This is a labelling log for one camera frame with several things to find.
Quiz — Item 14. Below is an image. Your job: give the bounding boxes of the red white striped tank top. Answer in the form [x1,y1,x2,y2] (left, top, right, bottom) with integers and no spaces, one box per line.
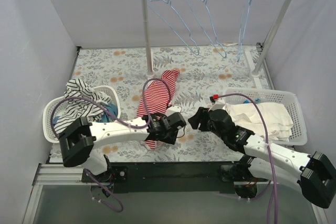
[137,69,180,150]

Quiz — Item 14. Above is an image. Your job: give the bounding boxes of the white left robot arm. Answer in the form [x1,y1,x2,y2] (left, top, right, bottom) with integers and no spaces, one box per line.
[59,112,186,182]

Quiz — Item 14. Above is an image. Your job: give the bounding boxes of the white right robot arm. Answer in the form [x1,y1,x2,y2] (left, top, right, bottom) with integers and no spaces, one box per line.
[188,107,335,209]

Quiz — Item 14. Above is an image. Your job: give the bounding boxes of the floral tablecloth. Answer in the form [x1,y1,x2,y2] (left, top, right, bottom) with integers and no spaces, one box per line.
[47,45,275,163]

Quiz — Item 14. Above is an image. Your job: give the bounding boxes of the blue clips in basket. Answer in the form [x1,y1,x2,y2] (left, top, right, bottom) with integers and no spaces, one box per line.
[243,99,261,104]

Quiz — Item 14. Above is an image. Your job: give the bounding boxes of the white folded cloth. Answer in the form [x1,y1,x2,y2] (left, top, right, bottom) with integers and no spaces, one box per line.
[225,102,293,141]

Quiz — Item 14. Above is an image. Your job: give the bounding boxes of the blue garment in basket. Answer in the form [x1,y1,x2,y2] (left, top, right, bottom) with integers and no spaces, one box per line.
[52,103,118,126]

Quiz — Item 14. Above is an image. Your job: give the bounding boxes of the white right laundry basket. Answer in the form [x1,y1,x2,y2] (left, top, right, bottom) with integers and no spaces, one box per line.
[223,87,308,146]

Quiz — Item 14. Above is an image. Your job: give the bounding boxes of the white laundry basket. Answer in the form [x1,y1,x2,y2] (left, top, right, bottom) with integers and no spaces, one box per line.
[223,87,308,146]
[43,85,121,144]

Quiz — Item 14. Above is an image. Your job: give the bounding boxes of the black white striped shirt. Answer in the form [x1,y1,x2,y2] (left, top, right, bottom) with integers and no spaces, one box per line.
[54,79,112,134]

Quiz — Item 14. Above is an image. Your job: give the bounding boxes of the white left laundry basket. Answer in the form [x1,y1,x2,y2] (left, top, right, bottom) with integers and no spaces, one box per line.
[43,85,121,144]

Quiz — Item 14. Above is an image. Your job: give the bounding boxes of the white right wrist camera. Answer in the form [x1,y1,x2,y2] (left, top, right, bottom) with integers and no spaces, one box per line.
[209,94,225,111]

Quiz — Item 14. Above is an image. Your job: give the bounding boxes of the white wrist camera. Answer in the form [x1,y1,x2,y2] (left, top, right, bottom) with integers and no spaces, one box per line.
[209,94,225,111]
[166,105,182,116]

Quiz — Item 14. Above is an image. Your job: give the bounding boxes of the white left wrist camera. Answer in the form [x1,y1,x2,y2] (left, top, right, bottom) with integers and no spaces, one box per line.
[166,105,182,116]

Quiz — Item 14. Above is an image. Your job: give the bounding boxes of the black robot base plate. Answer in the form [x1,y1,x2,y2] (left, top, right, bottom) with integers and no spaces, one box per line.
[95,162,264,198]

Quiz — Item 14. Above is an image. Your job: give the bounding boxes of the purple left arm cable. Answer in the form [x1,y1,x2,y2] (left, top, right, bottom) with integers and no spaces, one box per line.
[49,78,171,141]

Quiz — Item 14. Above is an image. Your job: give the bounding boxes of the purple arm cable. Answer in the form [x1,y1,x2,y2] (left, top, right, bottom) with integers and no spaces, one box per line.
[49,78,171,141]
[217,94,279,224]

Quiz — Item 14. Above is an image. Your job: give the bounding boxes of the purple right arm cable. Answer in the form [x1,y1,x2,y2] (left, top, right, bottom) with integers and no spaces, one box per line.
[217,94,279,224]

